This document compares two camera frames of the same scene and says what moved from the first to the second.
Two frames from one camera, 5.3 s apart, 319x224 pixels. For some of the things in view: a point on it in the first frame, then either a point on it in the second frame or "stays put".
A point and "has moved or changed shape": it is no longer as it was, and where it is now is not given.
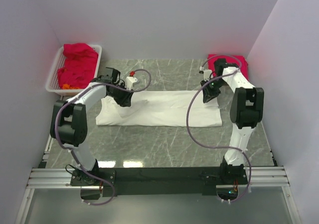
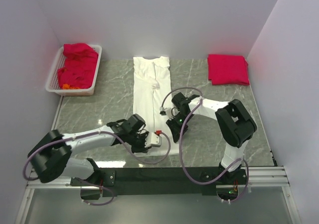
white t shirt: (161, 108) has moved or changed shape
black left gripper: (126, 100) → (141, 148)
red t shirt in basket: (81, 60) stays put
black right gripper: (209, 95) → (175, 129)
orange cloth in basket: (67, 86) stays put
